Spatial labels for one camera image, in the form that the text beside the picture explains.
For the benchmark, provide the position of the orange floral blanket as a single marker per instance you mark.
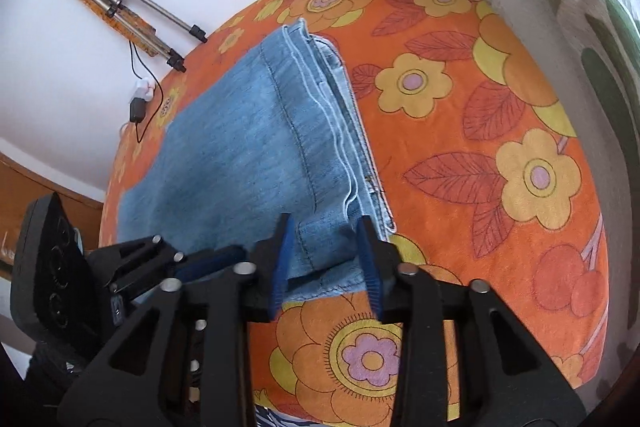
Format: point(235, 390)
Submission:
point(450, 107)

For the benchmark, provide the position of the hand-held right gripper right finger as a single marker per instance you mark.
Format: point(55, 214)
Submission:
point(371, 272)

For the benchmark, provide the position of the white power strip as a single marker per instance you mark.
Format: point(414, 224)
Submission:
point(142, 91)

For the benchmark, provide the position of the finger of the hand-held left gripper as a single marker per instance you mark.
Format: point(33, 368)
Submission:
point(199, 342)
point(210, 264)

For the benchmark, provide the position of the metal tripod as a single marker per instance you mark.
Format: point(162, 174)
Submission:
point(150, 3)

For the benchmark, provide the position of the black power adapter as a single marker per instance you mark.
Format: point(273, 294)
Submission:
point(136, 112)

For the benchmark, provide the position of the blue denim pants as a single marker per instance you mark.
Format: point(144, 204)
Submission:
point(240, 147)

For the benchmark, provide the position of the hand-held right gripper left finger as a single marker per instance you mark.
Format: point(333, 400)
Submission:
point(279, 267)

